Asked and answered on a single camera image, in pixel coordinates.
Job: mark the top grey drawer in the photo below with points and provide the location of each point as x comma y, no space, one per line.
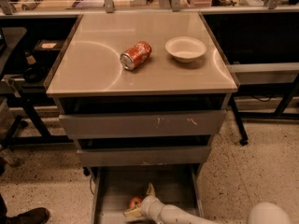
89,126

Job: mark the grey drawer cabinet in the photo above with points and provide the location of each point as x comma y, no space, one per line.
90,79

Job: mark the middle grey drawer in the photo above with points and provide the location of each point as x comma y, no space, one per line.
143,156

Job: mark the white paper bowl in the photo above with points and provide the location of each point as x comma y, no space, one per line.
185,49

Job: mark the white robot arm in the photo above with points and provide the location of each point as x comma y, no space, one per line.
261,213

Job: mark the open bottom grey drawer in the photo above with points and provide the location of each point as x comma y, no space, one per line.
116,186

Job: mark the orange soda can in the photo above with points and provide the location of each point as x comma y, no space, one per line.
135,55

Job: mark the black desk frame left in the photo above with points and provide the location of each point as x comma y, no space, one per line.
11,38

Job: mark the red apple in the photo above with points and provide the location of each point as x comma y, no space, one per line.
135,202

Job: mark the dark shoe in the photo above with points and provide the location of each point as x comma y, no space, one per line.
34,216

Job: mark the black headphones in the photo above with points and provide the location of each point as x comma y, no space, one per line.
34,73

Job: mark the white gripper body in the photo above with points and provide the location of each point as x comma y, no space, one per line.
149,204

